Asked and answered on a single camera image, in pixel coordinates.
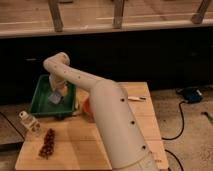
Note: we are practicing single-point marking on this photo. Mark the orange bowl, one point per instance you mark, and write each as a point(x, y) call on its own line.
point(86, 108)

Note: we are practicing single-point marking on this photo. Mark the blue sponge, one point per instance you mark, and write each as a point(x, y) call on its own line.
point(55, 97)

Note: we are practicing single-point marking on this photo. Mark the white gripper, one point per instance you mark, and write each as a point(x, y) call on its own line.
point(60, 88)

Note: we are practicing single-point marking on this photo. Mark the wooden board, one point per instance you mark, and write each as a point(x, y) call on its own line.
point(78, 146)

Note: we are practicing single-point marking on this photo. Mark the green plastic tray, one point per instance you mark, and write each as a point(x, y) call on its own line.
point(41, 106)

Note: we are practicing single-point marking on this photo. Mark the white marker pen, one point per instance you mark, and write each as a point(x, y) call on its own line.
point(134, 98)

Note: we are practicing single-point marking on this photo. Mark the blue device on floor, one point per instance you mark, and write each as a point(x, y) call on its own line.
point(191, 95)

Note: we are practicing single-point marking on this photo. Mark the brown grape bunch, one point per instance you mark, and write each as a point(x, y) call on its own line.
point(47, 148)

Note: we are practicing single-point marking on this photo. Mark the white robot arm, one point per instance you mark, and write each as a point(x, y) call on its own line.
point(123, 140)

